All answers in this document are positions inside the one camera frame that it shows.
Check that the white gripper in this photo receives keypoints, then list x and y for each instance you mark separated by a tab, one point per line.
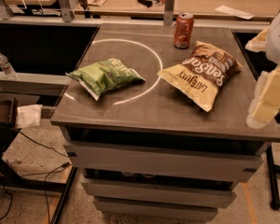
279	39

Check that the red coke can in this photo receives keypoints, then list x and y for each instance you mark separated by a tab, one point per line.
183	29

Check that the brown yellow chip bag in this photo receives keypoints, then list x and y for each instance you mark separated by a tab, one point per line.
202	74

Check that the green jalapeno chip bag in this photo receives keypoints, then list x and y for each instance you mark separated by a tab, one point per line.
104	76

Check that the white paper sheet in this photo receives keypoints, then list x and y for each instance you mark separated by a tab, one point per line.
235	12

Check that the grey drawer cabinet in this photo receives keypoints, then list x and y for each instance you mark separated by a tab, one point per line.
148	149

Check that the black headband object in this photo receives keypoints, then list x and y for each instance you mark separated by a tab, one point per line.
146	3

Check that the small paper card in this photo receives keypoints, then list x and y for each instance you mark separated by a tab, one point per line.
97	3

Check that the white crumpled cloth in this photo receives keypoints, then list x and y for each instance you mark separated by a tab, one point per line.
28	116

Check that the clear plastic water bottle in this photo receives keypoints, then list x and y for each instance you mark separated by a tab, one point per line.
7	68

